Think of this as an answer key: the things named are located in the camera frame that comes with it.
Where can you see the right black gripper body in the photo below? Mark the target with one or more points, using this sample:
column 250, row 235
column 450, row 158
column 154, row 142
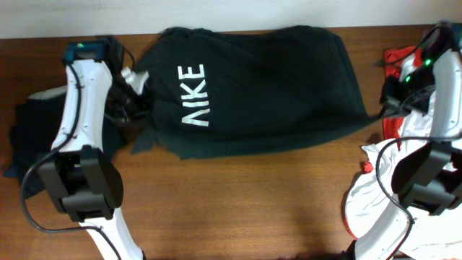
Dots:
column 416, row 89

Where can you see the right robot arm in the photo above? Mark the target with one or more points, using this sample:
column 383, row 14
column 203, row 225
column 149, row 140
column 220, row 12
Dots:
column 429, row 178

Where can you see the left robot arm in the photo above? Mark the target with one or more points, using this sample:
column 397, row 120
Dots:
column 80, row 180

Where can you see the folded black clothes stack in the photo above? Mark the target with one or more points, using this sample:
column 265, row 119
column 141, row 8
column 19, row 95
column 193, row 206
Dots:
column 36, row 127

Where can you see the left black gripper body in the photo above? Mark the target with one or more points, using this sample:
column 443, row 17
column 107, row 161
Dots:
column 124, row 100

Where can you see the black Nike t-shirt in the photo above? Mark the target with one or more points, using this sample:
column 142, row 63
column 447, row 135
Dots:
column 222, row 95

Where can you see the white t-shirt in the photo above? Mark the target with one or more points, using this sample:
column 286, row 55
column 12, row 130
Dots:
column 432, row 237

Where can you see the red t-shirt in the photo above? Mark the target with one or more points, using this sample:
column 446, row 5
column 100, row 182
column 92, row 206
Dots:
column 392, row 126

